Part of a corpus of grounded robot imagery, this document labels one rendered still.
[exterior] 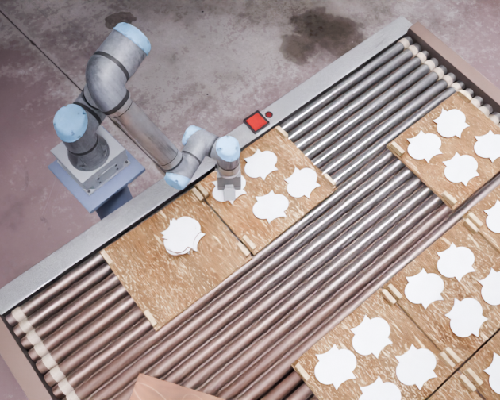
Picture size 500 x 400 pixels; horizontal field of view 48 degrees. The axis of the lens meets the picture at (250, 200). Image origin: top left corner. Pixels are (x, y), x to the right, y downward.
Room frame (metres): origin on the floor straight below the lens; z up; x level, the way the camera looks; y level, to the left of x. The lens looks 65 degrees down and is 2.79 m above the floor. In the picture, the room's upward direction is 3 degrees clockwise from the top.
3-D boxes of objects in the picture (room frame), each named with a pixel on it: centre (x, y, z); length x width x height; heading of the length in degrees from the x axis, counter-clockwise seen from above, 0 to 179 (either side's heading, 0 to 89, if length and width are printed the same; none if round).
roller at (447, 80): (0.84, -0.10, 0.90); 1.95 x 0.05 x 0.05; 132
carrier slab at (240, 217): (0.91, -0.06, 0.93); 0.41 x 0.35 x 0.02; 133
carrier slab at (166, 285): (0.63, 0.25, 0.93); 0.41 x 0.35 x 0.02; 131
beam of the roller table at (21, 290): (1.08, 0.11, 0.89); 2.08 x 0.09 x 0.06; 132
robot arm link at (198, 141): (0.92, 0.18, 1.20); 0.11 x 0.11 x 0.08; 65
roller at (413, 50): (0.99, 0.03, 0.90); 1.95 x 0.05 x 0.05; 132
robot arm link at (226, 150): (0.90, 0.08, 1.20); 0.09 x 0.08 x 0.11; 65
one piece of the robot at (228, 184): (0.87, 0.08, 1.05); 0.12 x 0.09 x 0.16; 5
